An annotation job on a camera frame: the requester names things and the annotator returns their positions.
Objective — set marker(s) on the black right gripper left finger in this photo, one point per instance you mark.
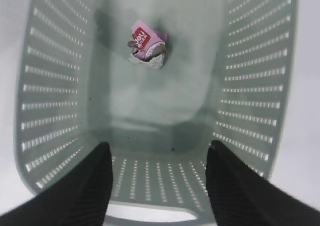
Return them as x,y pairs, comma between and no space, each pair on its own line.
80,198

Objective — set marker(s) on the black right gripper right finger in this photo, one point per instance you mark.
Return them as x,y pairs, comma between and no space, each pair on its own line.
241,197

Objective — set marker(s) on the pink paper ball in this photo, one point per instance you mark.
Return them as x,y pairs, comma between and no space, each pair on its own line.
148,46

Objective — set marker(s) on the green plastic woven basket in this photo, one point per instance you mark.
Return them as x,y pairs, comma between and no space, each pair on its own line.
226,76

